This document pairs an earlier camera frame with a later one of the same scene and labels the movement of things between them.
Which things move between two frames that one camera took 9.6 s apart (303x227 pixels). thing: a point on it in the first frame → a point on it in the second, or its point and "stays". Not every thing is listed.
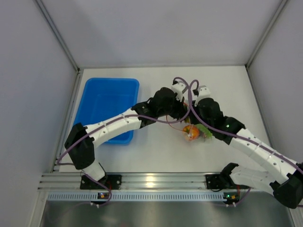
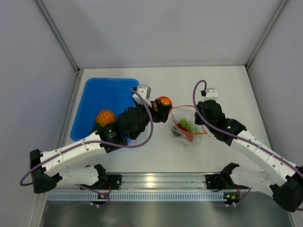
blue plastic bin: (103, 98) stays
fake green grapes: (205, 129) → (190, 127)
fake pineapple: (187, 119) → (105, 117)
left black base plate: (111, 181) stays
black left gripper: (179, 110) → (161, 115)
